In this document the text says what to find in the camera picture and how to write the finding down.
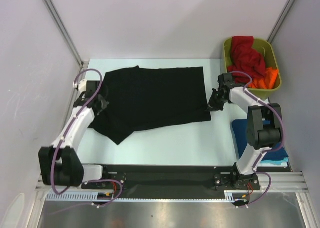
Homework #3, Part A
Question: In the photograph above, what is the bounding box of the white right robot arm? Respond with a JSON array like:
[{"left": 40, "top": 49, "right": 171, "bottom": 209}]
[{"left": 208, "top": 86, "right": 285, "bottom": 189}]

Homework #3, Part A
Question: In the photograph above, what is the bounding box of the aluminium frame post right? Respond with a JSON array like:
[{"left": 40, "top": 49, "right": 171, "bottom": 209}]
[{"left": 267, "top": 0, "right": 297, "bottom": 43}]

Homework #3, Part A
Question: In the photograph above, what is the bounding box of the black t shirt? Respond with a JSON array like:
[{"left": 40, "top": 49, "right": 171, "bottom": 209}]
[{"left": 90, "top": 66, "right": 212, "bottom": 145}]

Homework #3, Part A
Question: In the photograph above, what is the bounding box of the white slotted cable duct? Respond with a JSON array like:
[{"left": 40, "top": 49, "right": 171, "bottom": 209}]
[{"left": 46, "top": 191, "right": 249, "bottom": 203}]

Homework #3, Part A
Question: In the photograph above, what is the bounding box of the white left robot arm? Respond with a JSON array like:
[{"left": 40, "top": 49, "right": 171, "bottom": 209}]
[{"left": 38, "top": 79, "right": 111, "bottom": 188}]

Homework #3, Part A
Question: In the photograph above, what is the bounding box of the aluminium frame post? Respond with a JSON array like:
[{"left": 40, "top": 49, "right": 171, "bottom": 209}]
[
  {"left": 43, "top": 0, "right": 84, "bottom": 67},
  {"left": 267, "top": 0, "right": 297, "bottom": 43}
]

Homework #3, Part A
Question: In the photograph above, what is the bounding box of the folded dark blue t shirt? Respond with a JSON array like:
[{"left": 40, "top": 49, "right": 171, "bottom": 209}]
[{"left": 231, "top": 115, "right": 289, "bottom": 165}]

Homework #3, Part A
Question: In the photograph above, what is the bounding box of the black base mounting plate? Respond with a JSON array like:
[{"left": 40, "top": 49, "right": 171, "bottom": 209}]
[{"left": 81, "top": 165, "right": 261, "bottom": 198}]

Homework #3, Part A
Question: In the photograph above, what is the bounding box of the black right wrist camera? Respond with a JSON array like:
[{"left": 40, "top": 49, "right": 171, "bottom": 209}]
[{"left": 218, "top": 73, "right": 235, "bottom": 89}]

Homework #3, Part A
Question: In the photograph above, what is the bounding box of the folded light blue t shirt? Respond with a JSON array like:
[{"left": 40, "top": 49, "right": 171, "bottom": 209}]
[{"left": 259, "top": 157, "right": 289, "bottom": 167}]

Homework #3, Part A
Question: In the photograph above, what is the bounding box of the green plastic basket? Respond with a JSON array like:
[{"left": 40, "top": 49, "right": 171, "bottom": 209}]
[{"left": 221, "top": 37, "right": 282, "bottom": 100}]

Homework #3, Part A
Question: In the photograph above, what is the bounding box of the aluminium frame post left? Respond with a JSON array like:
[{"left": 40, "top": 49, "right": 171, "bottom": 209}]
[{"left": 43, "top": 0, "right": 84, "bottom": 67}]

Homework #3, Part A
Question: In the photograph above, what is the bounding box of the red t shirt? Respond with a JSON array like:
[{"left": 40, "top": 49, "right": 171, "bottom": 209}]
[{"left": 227, "top": 36, "right": 266, "bottom": 84}]

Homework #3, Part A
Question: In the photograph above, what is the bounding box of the orange t shirt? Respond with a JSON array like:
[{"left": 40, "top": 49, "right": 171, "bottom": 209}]
[{"left": 248, "top": 67, "right": 279, "bottom": 90}]

